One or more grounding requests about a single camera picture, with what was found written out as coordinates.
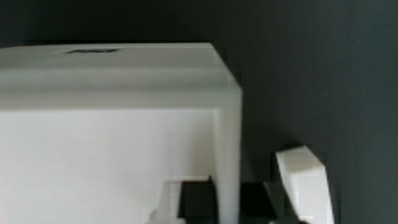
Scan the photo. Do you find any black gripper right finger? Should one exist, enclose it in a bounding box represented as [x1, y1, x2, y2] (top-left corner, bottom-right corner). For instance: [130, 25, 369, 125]
[240, 182, 297, 224]

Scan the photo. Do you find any white right fence rail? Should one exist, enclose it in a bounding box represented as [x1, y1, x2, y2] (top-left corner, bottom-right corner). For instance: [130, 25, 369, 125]
[275, 146, 336, 224]

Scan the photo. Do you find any white drawer cabinet frame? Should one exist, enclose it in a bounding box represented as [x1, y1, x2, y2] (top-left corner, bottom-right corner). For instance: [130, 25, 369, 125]
[0, 43, 242, 224]

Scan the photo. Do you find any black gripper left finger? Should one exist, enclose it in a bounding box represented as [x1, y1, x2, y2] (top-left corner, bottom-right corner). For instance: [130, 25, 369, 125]
[178, 179, 218, 224]

